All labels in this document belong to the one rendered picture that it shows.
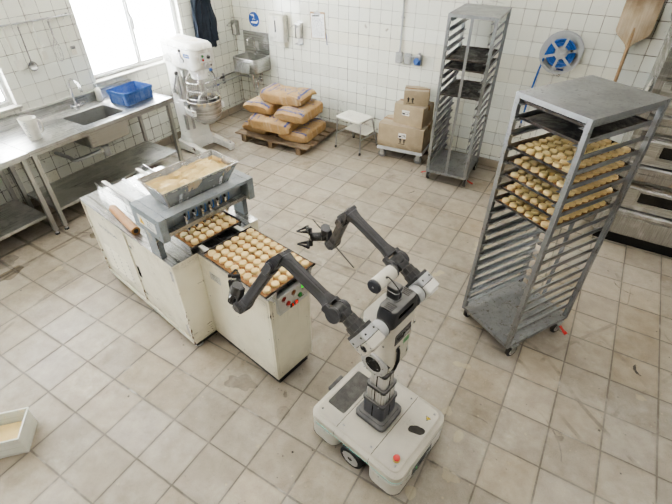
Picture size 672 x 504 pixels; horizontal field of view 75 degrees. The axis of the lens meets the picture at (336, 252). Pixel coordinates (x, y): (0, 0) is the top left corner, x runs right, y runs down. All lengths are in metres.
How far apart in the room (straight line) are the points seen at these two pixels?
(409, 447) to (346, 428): 0.37
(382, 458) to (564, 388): 1.49
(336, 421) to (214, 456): 0.79
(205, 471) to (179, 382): 0.70
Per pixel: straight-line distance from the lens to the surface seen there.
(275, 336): 2.79
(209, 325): 3.42
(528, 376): 3.51
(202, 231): 3.05
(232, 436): 3.06
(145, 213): 2.86
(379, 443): 2.68
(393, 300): 2.00
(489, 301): 3.72
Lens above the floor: 2.62
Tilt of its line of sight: 38 degrees down
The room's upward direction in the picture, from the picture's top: straight up
